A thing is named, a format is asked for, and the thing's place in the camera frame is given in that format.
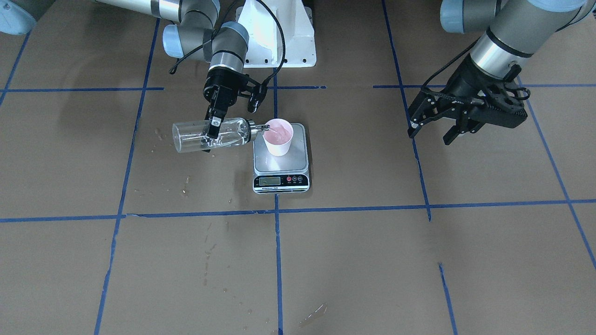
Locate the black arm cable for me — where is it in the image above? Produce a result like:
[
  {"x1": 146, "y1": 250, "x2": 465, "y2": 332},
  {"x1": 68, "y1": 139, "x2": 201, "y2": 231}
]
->
[
  {"x1": 169, "y1": 0, "x2": 286, "y2": 89},
  {"x1": 420, "y1": 38, "x2": 480, "y2": 91}
]

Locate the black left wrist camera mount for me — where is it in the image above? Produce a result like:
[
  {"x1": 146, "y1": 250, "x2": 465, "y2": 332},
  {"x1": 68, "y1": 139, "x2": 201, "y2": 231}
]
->
[{"x1": 470, "y1": 64, "x2": 531, "y2": 128}]

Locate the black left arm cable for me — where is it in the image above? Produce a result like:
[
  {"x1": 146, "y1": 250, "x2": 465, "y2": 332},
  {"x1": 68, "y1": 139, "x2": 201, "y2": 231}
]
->
[{"x1": 420, "y1": 38, "x2": 480, "y2": 91}]

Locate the silver digital kitchen scale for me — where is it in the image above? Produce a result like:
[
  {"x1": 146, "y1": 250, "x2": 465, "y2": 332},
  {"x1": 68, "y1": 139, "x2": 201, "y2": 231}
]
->
[{"x1": 252, "y1": 123, "x2": 311, "y2": 194}]

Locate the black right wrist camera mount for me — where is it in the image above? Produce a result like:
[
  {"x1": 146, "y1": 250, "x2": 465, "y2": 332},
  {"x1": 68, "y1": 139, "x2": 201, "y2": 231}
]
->
[{"x1": 238, "y1": 74, "x2": 270, "y2": 113}]

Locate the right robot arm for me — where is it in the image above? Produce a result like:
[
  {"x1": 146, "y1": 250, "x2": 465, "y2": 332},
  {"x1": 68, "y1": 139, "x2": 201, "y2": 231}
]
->
[{"x1": 1, "y1": 0, "x2": 163, "y2": 151}]

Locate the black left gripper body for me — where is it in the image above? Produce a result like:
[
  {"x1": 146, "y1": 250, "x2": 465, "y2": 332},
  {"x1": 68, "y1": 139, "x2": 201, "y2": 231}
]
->
[{"x1": 421, "y1": 55, "x2": 484, "y2": 121}]

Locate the white camera pillar with base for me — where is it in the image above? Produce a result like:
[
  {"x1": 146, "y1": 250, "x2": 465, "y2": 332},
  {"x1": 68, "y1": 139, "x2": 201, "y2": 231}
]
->
[{"x1": 236, "y1": 0, "x2": 317, "y2": 68}]

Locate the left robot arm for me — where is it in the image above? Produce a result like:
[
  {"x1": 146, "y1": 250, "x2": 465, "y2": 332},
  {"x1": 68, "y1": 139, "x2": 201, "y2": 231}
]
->
[{"x1": 408, "y1": 0, "x2": 595, "y2": 145}]

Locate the pink paper cup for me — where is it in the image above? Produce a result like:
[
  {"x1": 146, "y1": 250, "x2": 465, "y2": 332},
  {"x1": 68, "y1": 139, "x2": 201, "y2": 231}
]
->
[{"x1": 263, "y1": 118, "x2": 294, "y2": 157}]

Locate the clear glass sauce bottle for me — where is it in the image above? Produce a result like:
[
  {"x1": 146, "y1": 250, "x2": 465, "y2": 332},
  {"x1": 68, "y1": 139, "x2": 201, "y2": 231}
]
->
[{"x1": 172, "y1": 117, "x2": 270, "y2": 153}]

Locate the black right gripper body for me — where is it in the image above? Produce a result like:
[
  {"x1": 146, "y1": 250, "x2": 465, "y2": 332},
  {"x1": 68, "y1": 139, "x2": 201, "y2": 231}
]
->
[{"x1": 203, "y1": 67, "x2": 247, "y2": 117}]

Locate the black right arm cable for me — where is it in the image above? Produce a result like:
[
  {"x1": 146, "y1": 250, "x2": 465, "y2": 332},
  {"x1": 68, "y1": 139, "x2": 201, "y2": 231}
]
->
[{"x1": 169, "y1": 0, "x2": 286, "y2": 89}]

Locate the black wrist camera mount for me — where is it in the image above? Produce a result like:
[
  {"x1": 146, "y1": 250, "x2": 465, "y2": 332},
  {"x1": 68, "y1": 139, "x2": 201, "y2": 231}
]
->
[
  {"x1": 238, "y1": 74, "x2": 270, "y2": 113},
  {"x1": 470, "y1": 64, "x2": 531, "y2": 128}
]

